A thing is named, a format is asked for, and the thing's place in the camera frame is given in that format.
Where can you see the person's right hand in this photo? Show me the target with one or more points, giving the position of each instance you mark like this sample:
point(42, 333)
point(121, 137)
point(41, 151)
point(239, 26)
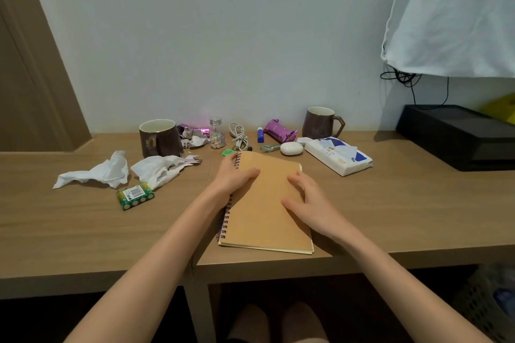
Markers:
point(322, 214)

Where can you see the person's left hand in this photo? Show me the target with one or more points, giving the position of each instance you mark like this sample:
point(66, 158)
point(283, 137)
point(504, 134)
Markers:
point(227, 184)

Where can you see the person's right thumb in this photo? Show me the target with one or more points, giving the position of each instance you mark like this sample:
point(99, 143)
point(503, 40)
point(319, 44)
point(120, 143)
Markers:
point(291, 205)

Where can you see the person's left thumb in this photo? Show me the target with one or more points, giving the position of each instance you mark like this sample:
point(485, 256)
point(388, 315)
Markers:
point(249, 174)

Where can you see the brown kraft spiral notebook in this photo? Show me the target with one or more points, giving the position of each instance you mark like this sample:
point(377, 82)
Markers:
point(265, 218)

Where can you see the person's left forearm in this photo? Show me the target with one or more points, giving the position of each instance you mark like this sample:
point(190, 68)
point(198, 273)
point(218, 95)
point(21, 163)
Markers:
point(161, 258)

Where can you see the person's right forearm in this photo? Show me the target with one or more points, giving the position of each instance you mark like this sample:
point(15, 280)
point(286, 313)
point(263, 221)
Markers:
point(402, 286)

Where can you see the small green paper scrap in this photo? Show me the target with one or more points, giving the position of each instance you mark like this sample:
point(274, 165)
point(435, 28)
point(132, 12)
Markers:
point(227, 152)

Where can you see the teal nail clipper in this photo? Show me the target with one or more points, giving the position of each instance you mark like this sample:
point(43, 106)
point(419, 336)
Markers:
point(268, 148)

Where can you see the blue and white glue stick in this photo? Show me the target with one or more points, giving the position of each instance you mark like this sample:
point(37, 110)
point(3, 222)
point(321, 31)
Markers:
point(260, 135)

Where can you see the small glass bottle of candies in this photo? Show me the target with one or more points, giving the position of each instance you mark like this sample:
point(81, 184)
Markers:
point(217, 137)

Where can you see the white oval earbud case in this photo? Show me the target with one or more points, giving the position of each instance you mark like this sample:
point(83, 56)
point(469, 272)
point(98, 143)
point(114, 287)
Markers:
point(291, 148)

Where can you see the purple snack packet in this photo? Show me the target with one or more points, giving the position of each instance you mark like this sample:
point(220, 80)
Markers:
point(279, 131)

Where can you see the white and blue tissue pack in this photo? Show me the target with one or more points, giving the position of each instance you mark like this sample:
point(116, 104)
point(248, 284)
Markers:
point(336, 158)

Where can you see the crumpled purple foil wrapper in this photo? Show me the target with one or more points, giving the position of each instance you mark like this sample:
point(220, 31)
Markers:
point(189, 131)

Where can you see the crumpled white tissue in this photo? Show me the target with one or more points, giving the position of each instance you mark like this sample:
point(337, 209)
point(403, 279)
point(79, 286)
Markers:
point(106, 172)
point(157, 170)

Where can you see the brown mug with gold rim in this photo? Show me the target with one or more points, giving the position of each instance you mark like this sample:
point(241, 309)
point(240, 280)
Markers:
point(159, 139)

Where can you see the pack of green batteries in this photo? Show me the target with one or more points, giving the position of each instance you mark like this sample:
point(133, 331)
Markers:
point(134, 196)

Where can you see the person's right leg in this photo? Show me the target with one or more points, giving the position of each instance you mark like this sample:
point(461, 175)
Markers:
point(303, 324)

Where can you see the person's leg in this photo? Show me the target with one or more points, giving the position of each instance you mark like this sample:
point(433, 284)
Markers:
point(303, 324)
point(247, 324)

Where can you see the person's left leg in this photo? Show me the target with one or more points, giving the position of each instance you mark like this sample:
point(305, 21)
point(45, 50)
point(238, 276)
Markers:
point(247, 324)

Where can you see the black box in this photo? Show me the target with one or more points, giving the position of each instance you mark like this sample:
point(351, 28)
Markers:
point(458, 133)

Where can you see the white plastic basket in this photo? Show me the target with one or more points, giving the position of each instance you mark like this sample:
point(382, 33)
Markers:
point(487, 306)

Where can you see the yellow object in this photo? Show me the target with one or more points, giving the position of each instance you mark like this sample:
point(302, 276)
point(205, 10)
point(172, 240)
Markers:
point(503, 107)

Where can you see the brown wooden door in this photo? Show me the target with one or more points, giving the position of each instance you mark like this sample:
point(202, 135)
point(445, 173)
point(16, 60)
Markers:
point(32, 73)

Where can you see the white hanging cloth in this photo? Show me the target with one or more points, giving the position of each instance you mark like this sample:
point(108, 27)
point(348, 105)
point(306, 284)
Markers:
point(454, 13)

